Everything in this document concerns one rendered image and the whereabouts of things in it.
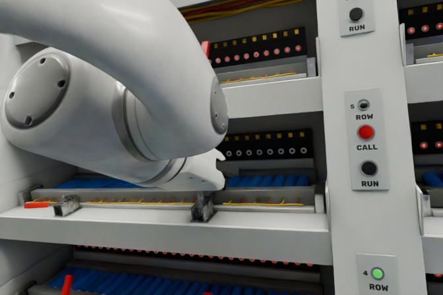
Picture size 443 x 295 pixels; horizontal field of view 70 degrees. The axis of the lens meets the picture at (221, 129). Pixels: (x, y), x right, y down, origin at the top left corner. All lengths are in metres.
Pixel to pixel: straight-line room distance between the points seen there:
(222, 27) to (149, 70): 0.55
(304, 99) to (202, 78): 0.24
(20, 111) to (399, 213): 0.39
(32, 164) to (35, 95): 0.55
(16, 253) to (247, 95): 0.57
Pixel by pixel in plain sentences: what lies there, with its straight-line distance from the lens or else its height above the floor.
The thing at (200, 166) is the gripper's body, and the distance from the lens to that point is 0.37.
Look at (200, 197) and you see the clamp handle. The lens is 0.48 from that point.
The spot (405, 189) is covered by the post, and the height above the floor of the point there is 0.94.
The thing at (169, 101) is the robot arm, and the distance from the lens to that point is 0.20.
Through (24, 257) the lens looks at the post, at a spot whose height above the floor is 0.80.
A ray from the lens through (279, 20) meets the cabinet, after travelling 0.70.
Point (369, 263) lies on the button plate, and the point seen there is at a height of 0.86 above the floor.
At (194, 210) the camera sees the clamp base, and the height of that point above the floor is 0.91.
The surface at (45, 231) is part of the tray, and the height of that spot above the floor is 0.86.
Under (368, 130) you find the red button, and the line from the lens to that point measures 0.42.
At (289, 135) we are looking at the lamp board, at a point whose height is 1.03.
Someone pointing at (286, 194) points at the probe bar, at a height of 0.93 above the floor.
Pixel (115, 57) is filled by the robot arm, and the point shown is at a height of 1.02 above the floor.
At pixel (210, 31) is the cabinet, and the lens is 0.74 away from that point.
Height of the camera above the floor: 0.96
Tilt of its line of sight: 9 degrees up
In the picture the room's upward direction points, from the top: 1 degrees counter-clockwise
